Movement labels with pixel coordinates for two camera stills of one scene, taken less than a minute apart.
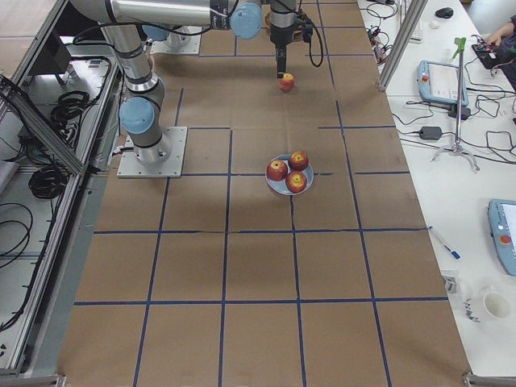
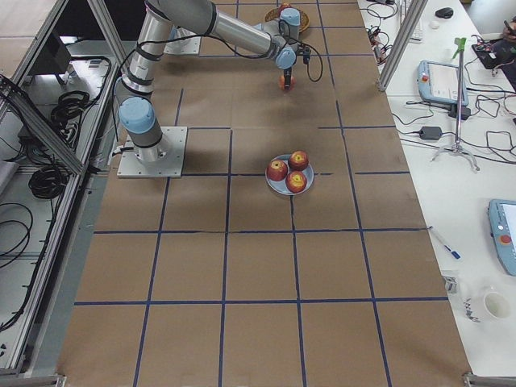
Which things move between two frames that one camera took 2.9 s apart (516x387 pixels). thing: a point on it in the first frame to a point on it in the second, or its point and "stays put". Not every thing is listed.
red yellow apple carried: x=287 y=83 stays put
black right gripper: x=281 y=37 to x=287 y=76
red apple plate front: x=296 y=181 stays put
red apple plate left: x=276 y=170 stays put
